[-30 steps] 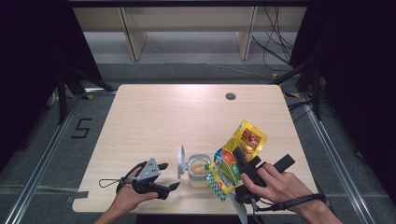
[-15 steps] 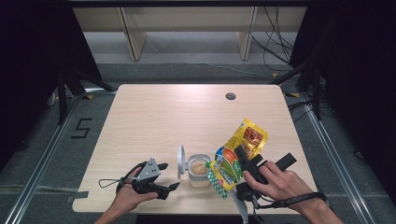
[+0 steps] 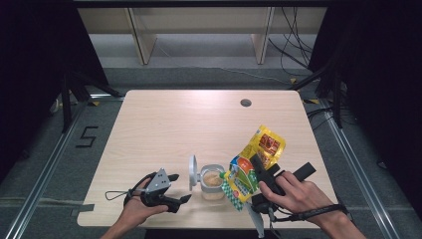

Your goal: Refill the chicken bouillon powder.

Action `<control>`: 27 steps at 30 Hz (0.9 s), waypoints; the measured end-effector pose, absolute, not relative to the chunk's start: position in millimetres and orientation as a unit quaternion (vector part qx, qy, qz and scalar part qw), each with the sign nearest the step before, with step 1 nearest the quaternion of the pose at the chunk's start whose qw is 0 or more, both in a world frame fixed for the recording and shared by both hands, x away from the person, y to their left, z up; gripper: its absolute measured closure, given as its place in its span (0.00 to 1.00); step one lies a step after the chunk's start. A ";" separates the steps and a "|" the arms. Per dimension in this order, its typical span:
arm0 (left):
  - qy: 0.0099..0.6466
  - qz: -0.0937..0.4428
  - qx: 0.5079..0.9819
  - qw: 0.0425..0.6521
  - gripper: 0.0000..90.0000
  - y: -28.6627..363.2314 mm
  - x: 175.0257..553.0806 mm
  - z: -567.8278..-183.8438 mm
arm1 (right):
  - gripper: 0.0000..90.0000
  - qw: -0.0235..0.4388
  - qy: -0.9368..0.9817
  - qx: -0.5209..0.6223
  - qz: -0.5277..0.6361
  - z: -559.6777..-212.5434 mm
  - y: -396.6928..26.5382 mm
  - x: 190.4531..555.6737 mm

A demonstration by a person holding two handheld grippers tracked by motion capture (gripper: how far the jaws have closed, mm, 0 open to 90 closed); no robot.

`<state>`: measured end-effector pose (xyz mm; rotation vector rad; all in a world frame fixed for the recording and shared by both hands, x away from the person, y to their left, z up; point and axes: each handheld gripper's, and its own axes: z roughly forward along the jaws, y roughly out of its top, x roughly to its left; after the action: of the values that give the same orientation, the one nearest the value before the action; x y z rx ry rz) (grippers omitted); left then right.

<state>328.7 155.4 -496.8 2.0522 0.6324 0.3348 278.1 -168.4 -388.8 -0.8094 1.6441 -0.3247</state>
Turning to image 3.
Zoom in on person's right hand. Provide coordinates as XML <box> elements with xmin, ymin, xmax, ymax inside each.
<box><xmin>258</xmin><ymin>170</ymin><xmax>338</xmax><ymax>227</ymax></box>

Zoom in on black curtain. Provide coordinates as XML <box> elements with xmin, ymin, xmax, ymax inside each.
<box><xmin>0</xmin><ymin>0</ymin><xmax>111</xmax><ymax>182</ymax></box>
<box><xmin>308</xmin><ymin>0</ymin><xmax>422</xmax><ymax>208</ymax></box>

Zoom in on black frame bar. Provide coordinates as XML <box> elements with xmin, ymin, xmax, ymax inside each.
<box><xmin>73</xmin><ymin>0</ymin><xmax>332</xmax><ymax>9</ymax></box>

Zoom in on person's left hand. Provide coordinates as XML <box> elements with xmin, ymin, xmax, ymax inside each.
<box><xmin>118</xmin><ymin>178</ymin><xmax>169</xmax><ymax>231</ymax></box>

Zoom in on beige wooden shelf unit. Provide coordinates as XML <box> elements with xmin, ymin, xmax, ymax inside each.
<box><xmin>77</xmin><ymin>6</ymin><xmax>327</xmax><ymax>66</ymax></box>

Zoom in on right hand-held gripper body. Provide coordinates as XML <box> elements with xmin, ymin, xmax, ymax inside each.
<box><xmin>246</xmin><ymin>161</ymin><xmax>317</xmax><ymax>239</ymax></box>

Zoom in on black wrist strap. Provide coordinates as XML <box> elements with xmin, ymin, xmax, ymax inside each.
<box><xmin>275</xmin><ymin>203</ymin><xmax>353</xmax><ymax>223</ymax></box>
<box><xmin>122</xmin><ymin>171</ymin><xmax>157</xmax><ymax>207</ymax></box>

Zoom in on grey cord loop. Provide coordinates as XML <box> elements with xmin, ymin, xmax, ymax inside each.
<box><xmin>105</xmin><ymin>189</ymin><xmax>129</xmax><ymax>201</ymax></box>
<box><xmin>267</xmin><ymin>206</ymin><xmax>279</xmax><ymax>239</ymax></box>

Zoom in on bundle of black cables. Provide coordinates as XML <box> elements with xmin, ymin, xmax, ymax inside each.
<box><xmin>268</xmin><ymin>6</ymin><xmax>316</xmax><ymax>78</ymax></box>

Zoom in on black metal stand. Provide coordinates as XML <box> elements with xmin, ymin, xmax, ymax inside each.
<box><xmin>60</xmin><ymin>70</ymin><xmax>124</xmax><ymax>134</ymax></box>
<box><xmin>288</xmin><ymin>62</ymin><xmax>344</xmax><ymax>129</ymax></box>

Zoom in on black floor cables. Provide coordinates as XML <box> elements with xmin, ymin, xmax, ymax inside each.
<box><xmin>306</xmin><ymin>107</ymin><xmax>336</xmax><ymax>132</ymax></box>

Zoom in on aluminium floor rail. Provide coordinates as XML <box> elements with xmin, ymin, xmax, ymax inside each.
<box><xmin>3</xmin><ymin>99</ymin><xmax>88</xmax><ymax>239</ymax></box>
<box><xmin>318</xmin><ymin>99</ymin><xmax>396</xmax><ymax>239</ymax></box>

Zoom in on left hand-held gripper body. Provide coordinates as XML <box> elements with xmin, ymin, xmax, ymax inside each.
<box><xmin>140</xmin><ymin>167</ymin><xmax>176</xmax><ymax>213</ymax></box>

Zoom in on yellow seasoning pouch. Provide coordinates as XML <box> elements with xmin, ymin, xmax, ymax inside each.
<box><xmin>219</xmin><ymin>124</ymin><xmax>287</xmax><ymax>212</ymax></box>

